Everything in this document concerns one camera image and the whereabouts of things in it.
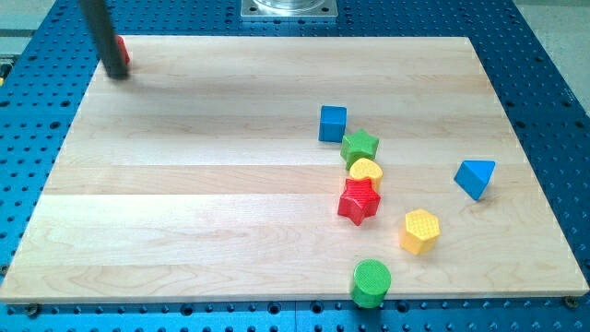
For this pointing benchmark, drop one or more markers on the blue cube block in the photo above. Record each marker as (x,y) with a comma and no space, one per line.
(332,125)

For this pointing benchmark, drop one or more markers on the red circle block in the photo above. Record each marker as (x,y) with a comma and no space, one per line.
(122,49)

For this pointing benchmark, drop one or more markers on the green star block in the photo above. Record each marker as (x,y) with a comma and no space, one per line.
(359,145)

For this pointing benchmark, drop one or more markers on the yellow heart block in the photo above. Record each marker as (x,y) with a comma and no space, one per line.
(364,168)

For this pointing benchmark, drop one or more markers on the red star block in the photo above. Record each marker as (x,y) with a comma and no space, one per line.
(358,200)

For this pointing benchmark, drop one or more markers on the light wooden board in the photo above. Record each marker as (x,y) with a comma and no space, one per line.
(201,178)

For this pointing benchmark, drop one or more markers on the green cylinder block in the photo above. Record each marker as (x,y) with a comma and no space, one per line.
(371,280)

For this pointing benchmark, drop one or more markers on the yellow hexagon block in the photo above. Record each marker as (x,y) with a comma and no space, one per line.
(419,231)

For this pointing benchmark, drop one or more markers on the blue triangle block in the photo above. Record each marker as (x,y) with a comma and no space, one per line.
(473,176)

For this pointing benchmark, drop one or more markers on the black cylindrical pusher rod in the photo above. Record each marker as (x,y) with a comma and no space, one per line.
(100,27)

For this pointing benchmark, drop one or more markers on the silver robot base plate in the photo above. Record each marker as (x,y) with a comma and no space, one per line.
(259,9)

